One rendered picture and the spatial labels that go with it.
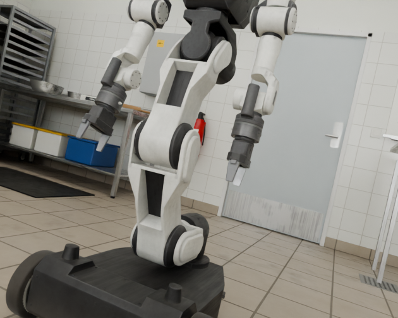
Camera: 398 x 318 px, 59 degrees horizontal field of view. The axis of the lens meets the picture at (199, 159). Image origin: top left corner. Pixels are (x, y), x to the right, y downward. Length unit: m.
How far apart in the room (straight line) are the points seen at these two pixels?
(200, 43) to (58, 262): 0.78
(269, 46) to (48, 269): 0.92
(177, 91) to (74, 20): 4.25
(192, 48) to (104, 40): 3.75
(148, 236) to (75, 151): 2.86
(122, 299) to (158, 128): 0.47
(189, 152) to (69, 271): 0.47
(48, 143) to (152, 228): 3.18
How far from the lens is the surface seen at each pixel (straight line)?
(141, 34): 1.30
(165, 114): 1.05
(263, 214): 3.71
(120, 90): 1.20
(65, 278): 1.08
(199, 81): 1.07
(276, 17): 1.14
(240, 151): 1.02
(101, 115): 1.18
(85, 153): 3.86
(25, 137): 4.46
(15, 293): 1.17
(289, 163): 3.66
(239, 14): 1.27
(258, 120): 1.05
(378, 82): 3.74
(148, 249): 1.18
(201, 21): 1.20
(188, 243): 1.18
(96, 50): 4.90
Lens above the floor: 0.60
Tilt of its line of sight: 1 degrees down
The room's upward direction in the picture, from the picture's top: 13 degrees clockwise
